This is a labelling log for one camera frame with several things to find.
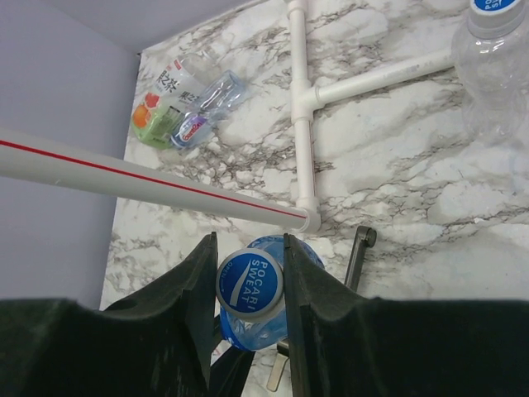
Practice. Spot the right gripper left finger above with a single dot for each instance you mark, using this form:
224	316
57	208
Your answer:
157	341

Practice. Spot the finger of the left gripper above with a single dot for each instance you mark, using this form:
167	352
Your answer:
229	373

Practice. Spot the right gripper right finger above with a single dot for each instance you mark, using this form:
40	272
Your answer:
341	344

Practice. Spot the blue label plastic bottle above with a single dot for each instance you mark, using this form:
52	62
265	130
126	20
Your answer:
256	336

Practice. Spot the blue white bottle cap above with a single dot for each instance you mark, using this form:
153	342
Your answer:
250	285

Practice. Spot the purple label plastic bottle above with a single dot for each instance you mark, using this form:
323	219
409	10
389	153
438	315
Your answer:
213	105

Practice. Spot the clear plastic bottle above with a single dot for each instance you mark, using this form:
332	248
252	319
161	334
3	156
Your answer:
492	71

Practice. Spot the blue Pocari Sweat cap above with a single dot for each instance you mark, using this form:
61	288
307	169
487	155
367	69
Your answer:
495	18

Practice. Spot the green orange label bottle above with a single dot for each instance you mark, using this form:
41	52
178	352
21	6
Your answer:
155	119

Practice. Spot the white PVC pipe stand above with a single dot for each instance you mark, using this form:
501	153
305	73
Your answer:
43	161

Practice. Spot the dark metal faucet handle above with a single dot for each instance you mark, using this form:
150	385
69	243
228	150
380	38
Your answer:
365	237

